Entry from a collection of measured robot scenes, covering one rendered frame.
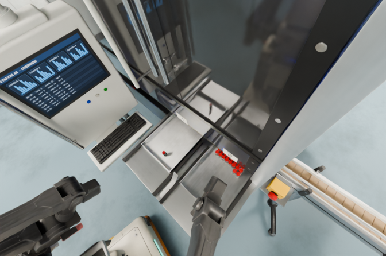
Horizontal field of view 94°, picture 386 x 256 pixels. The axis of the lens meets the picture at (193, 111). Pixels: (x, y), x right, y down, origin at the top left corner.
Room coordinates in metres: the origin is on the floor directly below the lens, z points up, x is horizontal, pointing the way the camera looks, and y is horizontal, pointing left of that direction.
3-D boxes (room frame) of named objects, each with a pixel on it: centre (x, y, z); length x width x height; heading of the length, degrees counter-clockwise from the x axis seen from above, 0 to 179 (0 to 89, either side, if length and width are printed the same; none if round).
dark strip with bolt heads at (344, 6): (0.18, -0.20, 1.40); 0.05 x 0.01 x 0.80; 37
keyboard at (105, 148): (0.63, 0.55, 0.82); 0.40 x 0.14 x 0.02; 127
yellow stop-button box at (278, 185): (0.09, -0.31, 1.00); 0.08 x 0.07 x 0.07; 127
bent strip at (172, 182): (0.22, 0.21, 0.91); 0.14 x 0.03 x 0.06; 127
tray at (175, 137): (0.48, 0.14, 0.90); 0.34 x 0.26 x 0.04; 127
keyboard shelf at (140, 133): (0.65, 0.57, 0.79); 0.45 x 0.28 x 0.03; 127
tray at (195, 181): (0.21, -0.06, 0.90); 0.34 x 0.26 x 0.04; 127
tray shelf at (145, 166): (0.31, 0.10, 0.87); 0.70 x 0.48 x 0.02; 37
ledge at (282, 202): (0.10, -0.35, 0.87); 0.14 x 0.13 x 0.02; 127
